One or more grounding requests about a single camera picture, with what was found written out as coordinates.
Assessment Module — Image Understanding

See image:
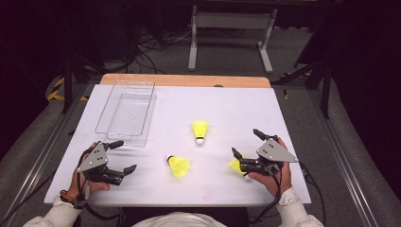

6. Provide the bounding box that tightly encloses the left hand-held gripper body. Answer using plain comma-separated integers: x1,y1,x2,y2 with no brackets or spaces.
77,141,126,186

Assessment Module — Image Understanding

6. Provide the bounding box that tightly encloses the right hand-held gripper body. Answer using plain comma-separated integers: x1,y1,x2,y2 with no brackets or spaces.
240,134,299,177

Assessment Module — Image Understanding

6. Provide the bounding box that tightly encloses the yellow shuttlecock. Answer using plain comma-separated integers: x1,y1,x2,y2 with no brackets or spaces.
191,120,210,146
228,154,253,181
166,154,191,180

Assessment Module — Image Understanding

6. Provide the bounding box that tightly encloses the clear plastic container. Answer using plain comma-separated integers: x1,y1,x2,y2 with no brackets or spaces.
95,79,158,148

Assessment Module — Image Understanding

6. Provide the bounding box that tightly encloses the person's right hand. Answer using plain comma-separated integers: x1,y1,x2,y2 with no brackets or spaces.
247,137,293,198

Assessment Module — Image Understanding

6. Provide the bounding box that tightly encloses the person's left hand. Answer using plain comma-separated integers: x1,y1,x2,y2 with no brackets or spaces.
67,141,112,200

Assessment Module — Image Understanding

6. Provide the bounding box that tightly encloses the person's torso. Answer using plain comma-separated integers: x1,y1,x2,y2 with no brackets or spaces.
131,211,229,227

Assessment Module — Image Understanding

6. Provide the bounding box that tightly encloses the yellow black floor tape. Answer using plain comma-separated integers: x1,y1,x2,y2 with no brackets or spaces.
46,77,90,102

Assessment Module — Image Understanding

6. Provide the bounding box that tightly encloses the black metal stand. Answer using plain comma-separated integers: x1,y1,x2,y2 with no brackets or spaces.
270,12,336,120
60,53,107,115

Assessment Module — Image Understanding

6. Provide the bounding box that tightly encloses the wooden table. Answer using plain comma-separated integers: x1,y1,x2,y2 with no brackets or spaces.
99,73,272,89

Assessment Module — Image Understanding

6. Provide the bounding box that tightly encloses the white metal stand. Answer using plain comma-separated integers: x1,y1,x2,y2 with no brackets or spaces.
187,4,278,75

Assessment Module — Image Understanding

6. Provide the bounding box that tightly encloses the grey wrist strap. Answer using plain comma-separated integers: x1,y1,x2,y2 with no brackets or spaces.
74,185,92,210

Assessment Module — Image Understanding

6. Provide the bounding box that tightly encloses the beaded bracelet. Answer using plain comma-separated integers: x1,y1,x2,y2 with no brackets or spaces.
59,189,77,205

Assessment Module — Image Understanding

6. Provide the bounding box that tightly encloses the aluminium rail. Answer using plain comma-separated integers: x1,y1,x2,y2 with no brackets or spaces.
310,90,381,227
0,83,93,223

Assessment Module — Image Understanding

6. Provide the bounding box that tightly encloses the bundle of floor cables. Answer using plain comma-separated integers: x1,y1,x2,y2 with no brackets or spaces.
124,27,194,76

